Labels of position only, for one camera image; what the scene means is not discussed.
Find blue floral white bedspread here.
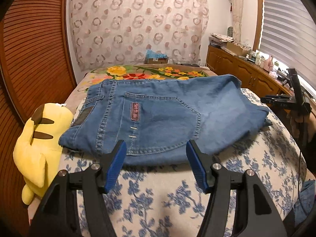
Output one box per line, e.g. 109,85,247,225
28,87,308,237

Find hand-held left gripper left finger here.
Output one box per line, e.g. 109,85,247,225
29,140,127,237

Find open cardboard box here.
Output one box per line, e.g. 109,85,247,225
226,41,250,57

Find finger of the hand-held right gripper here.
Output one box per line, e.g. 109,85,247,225
260,94,294,104

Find person's right hand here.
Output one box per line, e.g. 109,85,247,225
288,114,301,139

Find blue denim pants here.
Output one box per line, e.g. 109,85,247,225
59,74,273,166

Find small cardboard box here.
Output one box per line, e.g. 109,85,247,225
145,57,170,65

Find brown louvred wardrobe door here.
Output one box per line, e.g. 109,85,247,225
0,0,77,126
0,86,34,237

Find wooden cabinet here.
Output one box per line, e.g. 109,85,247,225
206,45,294,97

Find light blue cloth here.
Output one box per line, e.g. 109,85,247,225
146,49,169,59

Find white window blind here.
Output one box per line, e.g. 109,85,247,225
259,0,316,89

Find stack of papers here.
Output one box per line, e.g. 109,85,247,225
209,33,235,48

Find lace window curtain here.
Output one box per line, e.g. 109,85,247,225
231,0,244,47

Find pink bottle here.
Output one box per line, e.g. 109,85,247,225
264,55,274,70

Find colourful flower blanket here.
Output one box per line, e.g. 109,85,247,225
74,65,219,93

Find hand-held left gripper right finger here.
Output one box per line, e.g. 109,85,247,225
186,140,288,237

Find circle patterned sheer curtain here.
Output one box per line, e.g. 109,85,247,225
67,0,210,71

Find dark blue cloth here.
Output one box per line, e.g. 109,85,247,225
295,180,316,219

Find yellow plush toy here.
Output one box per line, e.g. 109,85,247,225
13,103,74,205

